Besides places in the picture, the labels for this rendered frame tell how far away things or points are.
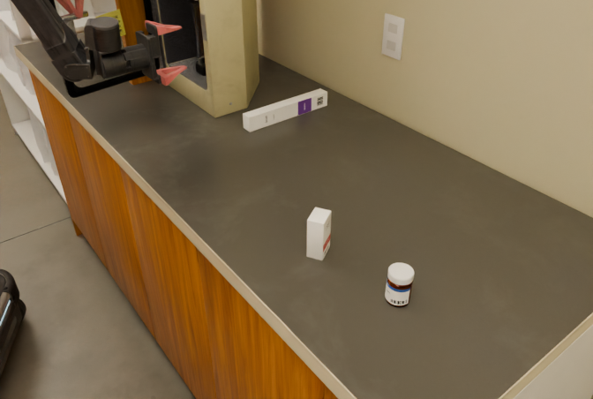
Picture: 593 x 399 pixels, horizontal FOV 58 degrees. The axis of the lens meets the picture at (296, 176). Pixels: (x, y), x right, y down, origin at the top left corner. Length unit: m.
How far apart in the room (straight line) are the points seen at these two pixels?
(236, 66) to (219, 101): 0.11
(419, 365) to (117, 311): 1.64
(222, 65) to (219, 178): 0.37
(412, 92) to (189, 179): 0.66
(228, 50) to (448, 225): 0.76
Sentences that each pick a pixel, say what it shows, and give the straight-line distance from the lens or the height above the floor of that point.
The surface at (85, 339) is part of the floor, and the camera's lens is 2.29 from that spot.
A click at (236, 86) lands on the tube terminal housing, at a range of 1.57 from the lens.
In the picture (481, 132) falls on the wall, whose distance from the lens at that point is 1.42.
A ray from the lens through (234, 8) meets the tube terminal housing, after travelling 1.50.
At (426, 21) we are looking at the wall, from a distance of 1.45.
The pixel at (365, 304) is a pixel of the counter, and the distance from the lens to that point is 0.97.
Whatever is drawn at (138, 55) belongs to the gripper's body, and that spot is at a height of 1.21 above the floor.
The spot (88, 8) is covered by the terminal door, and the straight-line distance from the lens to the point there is 1.63.
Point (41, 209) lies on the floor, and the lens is 3.05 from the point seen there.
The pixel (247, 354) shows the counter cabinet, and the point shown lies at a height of 0.67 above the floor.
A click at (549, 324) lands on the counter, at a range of 1.02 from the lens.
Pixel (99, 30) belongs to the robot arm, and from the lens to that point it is 1.22.
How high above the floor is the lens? 1.63
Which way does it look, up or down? 33 degrees down
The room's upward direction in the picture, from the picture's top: straight up
